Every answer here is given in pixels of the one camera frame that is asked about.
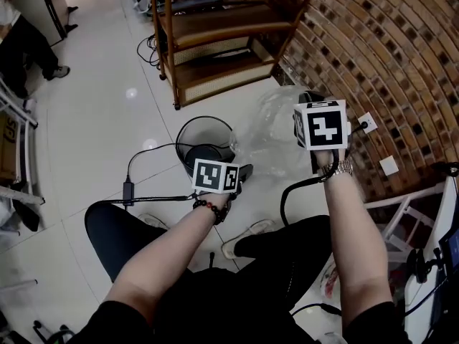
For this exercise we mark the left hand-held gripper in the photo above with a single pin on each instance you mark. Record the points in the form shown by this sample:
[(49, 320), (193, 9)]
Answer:
[(215, 177)]

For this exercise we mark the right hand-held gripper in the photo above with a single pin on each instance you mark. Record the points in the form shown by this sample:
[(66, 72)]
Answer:
[(322, 127)]

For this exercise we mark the black mesh wastebasket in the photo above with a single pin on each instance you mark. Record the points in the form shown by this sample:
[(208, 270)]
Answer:
[(204, 140)]

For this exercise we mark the clear plastic trash bag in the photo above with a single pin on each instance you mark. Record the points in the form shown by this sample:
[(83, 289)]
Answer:
[(265, 134)]

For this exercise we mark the person's left forearm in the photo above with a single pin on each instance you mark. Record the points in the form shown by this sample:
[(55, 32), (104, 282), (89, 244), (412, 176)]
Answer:
[(168, 249)]

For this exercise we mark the person's right forearm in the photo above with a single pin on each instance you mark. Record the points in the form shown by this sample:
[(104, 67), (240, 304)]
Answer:
[(358, 235)]

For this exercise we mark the silver metal wristwatch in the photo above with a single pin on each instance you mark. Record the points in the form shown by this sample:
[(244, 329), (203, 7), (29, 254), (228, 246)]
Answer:
[(340, 168)]

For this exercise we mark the person's right shoe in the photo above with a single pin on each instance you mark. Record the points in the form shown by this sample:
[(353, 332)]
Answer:
[(247, 237)]

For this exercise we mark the person's shoe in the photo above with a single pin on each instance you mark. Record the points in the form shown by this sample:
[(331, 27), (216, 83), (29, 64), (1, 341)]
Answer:
[(247, 237), (154, 220)]

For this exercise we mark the person's left shoe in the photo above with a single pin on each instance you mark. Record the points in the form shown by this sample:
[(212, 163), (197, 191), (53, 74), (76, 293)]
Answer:
[(154, 220)]

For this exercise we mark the black power adapter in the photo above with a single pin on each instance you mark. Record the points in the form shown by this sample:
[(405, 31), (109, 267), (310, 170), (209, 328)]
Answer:
[(128, 191)]

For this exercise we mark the person's right leg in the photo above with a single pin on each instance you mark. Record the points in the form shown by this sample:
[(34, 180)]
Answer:
[(283, 249)]

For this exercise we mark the person's leg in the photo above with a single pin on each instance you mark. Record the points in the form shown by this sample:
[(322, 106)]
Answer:
[(118, 238), (283, 249)]

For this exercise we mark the person's left leg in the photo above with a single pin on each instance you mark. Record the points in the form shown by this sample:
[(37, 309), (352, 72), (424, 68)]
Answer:
[(118, 238)]

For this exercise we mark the person's black shirt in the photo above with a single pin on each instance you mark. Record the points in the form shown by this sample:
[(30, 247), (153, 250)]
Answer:
[(229, 310)]

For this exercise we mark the wooden rattan shelf unit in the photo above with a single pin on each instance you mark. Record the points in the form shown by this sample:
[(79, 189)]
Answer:
[(222, 34)]

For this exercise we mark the black monitor screen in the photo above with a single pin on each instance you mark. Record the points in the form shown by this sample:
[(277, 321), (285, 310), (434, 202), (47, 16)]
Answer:
[(450, 251)]

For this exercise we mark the white metal rack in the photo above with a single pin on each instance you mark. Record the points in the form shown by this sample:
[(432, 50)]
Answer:
[(18, 149)]

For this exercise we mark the cardboard box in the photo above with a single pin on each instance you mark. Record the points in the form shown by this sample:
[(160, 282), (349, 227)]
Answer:
[(9, 149)]

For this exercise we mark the white wall socket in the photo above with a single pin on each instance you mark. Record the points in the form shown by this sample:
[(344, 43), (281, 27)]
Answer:
[(367, 122)]

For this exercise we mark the white wall plate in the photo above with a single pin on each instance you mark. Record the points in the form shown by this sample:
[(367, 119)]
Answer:
[(389, 166)]

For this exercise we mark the white metal frame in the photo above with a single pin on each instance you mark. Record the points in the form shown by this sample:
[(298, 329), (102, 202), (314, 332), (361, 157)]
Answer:
[(401, 213)]

